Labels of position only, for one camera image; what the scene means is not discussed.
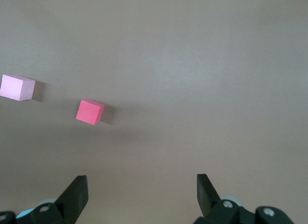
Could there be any light pink foam block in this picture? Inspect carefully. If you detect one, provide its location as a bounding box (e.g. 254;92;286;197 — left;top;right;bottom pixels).
0;74;36;101

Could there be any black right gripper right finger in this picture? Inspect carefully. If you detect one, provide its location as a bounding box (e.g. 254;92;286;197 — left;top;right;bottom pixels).
193;173;295;224

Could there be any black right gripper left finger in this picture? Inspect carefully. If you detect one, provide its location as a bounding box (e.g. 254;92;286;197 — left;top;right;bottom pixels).
0;175;89;224

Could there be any red foam block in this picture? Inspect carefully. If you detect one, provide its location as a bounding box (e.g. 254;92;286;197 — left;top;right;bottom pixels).
76;99;105;125

